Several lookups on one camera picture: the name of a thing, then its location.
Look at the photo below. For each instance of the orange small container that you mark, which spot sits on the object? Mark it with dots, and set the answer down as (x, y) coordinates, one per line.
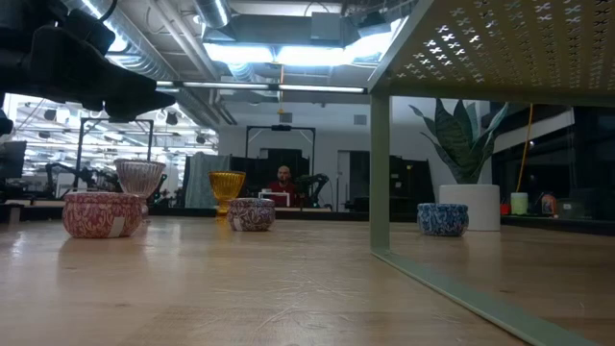
(548, 204)

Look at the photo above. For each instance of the pale green cup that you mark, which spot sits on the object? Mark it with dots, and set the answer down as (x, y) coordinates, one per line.
(519, 203)

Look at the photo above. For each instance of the smoky purple glass candle holder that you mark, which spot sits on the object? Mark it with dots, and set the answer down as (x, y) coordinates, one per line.
(139, 178)

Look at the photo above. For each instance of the amber glass candle holder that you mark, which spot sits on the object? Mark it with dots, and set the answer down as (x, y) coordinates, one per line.
(226, 185)

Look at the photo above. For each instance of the red small container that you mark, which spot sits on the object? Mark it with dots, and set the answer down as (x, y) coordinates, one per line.
(504, 209)

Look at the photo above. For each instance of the green perforated metal shelf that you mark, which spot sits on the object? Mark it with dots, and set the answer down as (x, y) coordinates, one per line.
(504, 48)

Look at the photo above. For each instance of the pink patterned candle tin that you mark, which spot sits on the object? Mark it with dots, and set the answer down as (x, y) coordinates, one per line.
(96, 216)

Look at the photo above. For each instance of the person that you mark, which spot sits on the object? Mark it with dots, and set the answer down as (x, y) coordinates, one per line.
(283, 187)

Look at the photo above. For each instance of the black gantry frame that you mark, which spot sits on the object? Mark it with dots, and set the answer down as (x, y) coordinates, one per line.
(115, 120)
(281, 128)

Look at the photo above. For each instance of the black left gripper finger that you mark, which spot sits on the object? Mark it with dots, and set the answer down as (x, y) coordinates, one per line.
(72, 72)

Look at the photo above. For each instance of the black monitor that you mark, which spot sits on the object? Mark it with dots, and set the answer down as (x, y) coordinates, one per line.
(12, 159)

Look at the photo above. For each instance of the long ceiling light strip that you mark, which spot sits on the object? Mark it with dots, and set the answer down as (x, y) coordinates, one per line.
(230, 85)

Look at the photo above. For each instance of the black background robot arm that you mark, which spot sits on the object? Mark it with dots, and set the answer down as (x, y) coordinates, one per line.
(312, 185)

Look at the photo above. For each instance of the snake plant in white pot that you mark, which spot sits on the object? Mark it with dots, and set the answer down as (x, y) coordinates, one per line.
(468, 206)

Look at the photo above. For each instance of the grey-green cloth panel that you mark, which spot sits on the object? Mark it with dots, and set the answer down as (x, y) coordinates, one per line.
(199, 180)

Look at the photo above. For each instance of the silver ventilation duct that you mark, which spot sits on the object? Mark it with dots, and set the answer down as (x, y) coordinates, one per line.
(144, 57)

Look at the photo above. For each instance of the purple patterned candle tin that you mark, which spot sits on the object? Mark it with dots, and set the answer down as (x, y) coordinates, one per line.
(251, 215)

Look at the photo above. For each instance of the dark blue patterned candle tin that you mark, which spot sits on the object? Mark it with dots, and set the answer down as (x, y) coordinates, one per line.
(442, 219)

